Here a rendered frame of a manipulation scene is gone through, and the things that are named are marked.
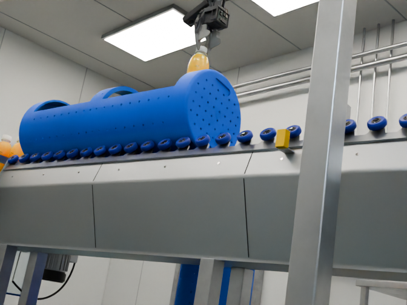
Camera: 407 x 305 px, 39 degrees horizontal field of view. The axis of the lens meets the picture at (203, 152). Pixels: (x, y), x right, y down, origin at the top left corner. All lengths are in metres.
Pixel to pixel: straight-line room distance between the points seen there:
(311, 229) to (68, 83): 6.63
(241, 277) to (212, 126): 0.48
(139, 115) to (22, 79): 5.49
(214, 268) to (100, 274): 6.14
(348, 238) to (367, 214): 0.07
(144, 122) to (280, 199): 0.59
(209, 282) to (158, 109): 0.57
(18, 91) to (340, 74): 6.24
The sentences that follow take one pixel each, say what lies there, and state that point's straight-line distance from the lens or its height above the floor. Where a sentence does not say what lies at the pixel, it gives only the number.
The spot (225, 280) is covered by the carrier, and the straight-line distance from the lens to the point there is 2.13.
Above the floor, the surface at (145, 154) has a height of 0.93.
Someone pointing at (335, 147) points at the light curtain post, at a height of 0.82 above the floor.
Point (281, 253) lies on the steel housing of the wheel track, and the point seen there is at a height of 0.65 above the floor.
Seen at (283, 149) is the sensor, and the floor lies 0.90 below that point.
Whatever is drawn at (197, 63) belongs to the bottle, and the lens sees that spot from 1.94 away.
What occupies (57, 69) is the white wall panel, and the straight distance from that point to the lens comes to 7.55.
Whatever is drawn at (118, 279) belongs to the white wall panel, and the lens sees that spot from 7.49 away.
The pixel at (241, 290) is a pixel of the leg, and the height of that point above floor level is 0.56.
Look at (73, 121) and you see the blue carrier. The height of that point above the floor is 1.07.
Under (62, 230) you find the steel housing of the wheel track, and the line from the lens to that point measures 2.04.
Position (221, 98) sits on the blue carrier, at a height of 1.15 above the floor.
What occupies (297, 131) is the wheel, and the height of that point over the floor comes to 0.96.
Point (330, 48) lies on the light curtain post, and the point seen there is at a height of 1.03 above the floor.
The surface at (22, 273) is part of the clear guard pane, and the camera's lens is 2.81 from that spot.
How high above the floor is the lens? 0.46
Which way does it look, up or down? 16 degrees up
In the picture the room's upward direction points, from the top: 9 degrees clockwise
